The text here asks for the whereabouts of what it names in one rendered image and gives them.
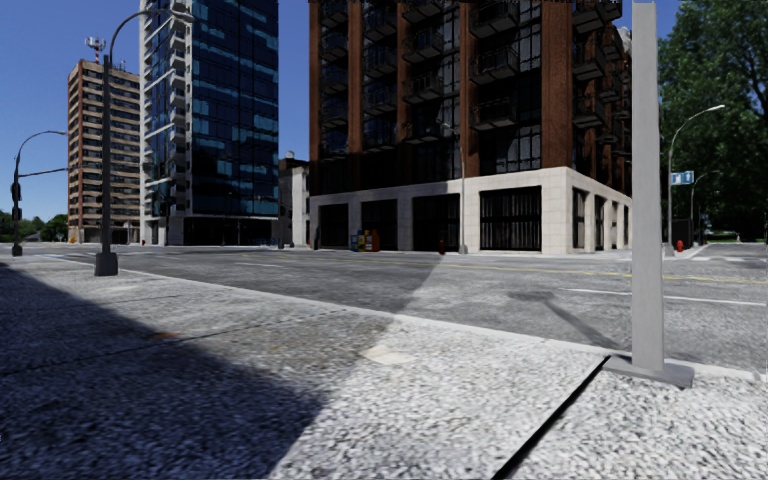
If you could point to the red newspaper box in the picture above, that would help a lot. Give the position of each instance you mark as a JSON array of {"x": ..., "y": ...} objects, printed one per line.
[{"x": 375, "y": 240}]

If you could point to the pale concrete building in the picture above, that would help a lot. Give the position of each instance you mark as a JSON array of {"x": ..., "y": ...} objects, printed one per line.
[{"x": 295, "y": 198}]

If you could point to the red brick building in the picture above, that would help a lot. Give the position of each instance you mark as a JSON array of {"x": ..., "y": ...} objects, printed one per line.
[{"x": 510, "y": 120}]

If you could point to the glass tower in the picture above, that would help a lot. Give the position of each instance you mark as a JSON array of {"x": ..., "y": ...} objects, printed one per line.
[{"x": 234, "y": 108}]

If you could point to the grey pole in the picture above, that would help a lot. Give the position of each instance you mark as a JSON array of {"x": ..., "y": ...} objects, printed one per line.
[{"x": 647, "y": 180}]

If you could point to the grey street lamp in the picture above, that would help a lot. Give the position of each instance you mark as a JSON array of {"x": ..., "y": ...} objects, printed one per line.
[
  {"x": 692, "y": 204},
  {"x": 670, "y": 180},
  {"x": 106, "y": 150}
]

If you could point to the brown concrete building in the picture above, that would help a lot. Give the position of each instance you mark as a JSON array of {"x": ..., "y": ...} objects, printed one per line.
[{"x": 102, "y": 150}]

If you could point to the trees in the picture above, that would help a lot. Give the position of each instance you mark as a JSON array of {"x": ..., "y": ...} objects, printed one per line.
[
  {"x": 714, "y": 120},
  {"x": 36, "y": 228}
]

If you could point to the traffic light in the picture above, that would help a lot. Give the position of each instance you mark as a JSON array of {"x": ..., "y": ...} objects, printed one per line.
[{"x": 16, "y": 198}]

